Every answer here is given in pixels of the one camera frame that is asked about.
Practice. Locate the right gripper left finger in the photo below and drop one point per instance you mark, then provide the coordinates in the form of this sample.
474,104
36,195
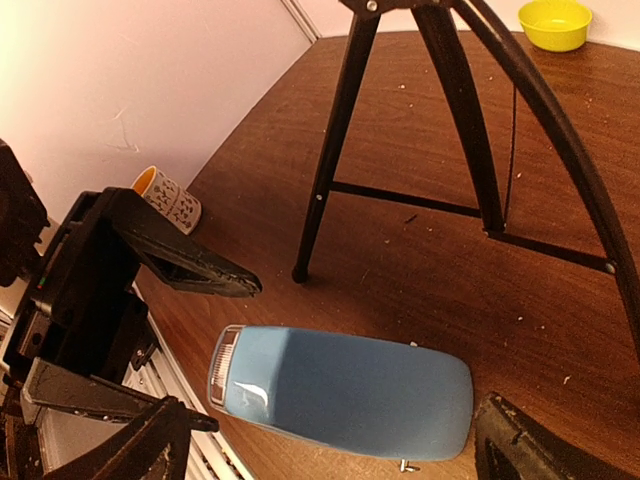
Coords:
154,445

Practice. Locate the left aluminium corner post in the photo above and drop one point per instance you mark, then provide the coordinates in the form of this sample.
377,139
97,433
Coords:
302,19

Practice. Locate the white patterned mug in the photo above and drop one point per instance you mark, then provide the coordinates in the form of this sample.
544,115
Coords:
172,201

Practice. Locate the blue metronome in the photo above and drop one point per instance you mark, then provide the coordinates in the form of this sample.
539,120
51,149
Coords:
360,395

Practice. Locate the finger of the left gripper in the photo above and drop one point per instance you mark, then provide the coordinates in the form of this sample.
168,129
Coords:
54,387
175,258

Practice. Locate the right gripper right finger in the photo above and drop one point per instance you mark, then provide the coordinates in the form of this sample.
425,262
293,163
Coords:
510,444

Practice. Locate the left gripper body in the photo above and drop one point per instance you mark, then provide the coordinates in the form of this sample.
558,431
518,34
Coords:
80,311

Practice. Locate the black music stand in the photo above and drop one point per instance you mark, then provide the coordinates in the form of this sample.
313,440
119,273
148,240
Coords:
435,23

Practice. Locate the green bowl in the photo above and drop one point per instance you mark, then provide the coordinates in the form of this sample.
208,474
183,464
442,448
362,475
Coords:
555,26

